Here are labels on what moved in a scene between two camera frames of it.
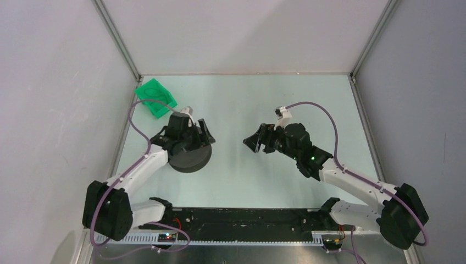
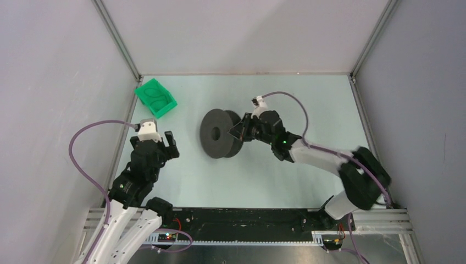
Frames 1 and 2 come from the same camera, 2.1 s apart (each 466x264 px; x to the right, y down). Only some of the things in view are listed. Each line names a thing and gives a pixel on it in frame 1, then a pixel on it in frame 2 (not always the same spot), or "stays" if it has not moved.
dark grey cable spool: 193,160 -> 214,127
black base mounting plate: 200,220 stays
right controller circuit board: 332,244 stays
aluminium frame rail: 101,10 stays
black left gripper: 206,139 -> 170,152
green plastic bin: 154,90 stays
